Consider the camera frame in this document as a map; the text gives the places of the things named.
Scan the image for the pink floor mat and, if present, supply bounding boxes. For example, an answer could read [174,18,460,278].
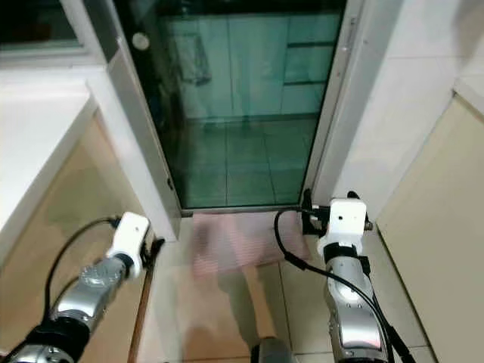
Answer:
[188,209,312,278]

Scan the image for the beige cabinet under white countertop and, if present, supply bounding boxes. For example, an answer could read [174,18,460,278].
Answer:
[0,112,171,356]

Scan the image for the plain beige cabinet panel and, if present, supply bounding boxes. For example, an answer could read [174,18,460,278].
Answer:
[377,94,484,363]

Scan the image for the dark green glass door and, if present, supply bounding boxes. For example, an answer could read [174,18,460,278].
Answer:
[113,0,349,214]

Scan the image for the white countertop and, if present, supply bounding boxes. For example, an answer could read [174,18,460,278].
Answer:
[0,72,100,259]

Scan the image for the grey robot torso part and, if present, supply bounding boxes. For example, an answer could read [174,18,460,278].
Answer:
[249,336,296,363]

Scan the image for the round white door knob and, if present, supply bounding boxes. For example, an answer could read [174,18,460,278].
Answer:
[132,31,151,52]

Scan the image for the dark window pane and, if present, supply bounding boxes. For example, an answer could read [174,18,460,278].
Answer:
[0,0,83,48]

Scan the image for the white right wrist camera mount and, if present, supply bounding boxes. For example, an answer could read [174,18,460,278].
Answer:
[317,198,371,259]

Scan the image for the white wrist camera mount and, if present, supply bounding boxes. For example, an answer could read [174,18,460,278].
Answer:
[317,198,371,259]
[110,212,151,278]

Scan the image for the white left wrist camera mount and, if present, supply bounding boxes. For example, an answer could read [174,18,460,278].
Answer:
[110,212,151,278]

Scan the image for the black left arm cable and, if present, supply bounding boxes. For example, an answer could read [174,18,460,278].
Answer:
[42,215,123,324]

